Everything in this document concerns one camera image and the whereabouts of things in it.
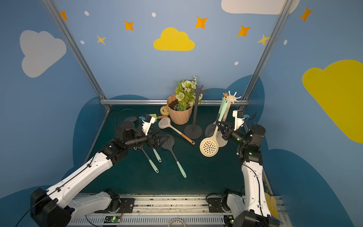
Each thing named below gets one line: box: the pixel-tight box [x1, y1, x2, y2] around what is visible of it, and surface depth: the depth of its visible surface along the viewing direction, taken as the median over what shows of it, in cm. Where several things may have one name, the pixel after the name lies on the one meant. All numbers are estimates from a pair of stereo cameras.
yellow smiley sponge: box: [160, 105, 170, 116], surface depth 117 cm
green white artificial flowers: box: [173, 75, 203, 112], surface depth 95 cm
